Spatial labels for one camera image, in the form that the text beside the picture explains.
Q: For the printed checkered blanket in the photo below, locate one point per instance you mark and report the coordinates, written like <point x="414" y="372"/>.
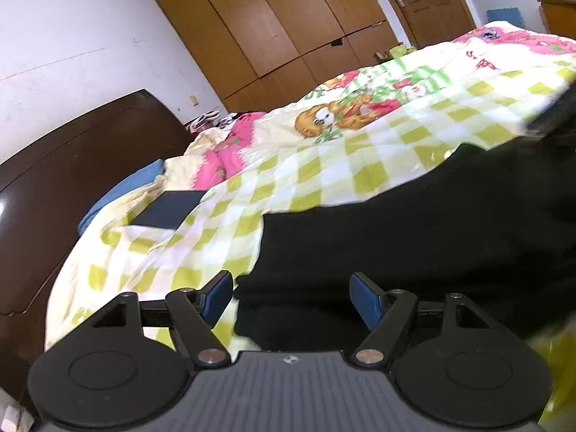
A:
<point x="292" y="175"/>

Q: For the green cloth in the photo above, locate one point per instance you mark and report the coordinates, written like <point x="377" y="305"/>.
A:
<point x="402" y="50"/>

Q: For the pile of clothes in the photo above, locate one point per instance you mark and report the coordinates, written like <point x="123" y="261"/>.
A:
<point x="209" y="120"/>

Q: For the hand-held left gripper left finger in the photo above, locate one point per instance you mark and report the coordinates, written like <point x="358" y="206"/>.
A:
<point x="217" y="294"/>

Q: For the black pants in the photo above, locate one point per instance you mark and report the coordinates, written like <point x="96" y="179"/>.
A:
<point x="405" y="234"/>

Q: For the wall switch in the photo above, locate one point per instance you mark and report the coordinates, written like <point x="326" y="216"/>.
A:
<point x="194" y="100"/>

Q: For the dark navy folded cloth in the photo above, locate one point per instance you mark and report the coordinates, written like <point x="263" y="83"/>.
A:
<point x="168" y="209"/>

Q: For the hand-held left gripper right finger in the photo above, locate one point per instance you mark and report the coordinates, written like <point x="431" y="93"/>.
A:
<point x="366" y="299"/>

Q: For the blue foam mat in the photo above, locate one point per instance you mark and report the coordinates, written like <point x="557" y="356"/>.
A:
<point x="505" y="17"/>

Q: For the dark brown headboard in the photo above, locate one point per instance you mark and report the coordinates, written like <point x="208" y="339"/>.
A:
<point x="67" y="166"/>

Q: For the blue pillow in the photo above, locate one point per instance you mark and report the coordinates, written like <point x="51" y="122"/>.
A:
<point x="121" y="189"/>

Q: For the wooden wardrobe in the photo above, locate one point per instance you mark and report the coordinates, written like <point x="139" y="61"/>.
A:
<point x="270" y="22"/>

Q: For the wooden cabinet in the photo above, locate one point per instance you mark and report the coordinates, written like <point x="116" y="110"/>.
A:
<point x="560" y="18"/>

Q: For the wooden door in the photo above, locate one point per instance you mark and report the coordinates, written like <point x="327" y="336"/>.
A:
<point x="427" y="4"/>

